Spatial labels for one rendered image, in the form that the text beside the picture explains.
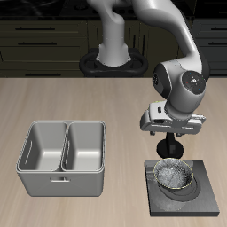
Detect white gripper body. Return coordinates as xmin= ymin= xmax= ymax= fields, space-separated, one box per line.
xmin=139 ymin=110 xmax=207 ymax=136

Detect black bowl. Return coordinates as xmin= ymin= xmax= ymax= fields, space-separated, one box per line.
xmin=153 ymin=157 xmax=195 ymax=191

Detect dark grey stove plate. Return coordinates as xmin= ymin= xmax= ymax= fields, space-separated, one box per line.
xmin=144 ymin=159 xmax=221 ymax=218

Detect white two-bin basket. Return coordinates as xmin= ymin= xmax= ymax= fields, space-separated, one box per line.
xmin=15 ymin=120 xmax=106 ymax=199

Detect dark kitchen cupboards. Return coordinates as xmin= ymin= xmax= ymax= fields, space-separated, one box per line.
xmin=0 ymin=0 xmax=227 ymax=79

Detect flat black base plate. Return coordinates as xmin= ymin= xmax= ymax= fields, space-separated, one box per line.
xmin=78 ymin=47 xmax=149 ymax=75

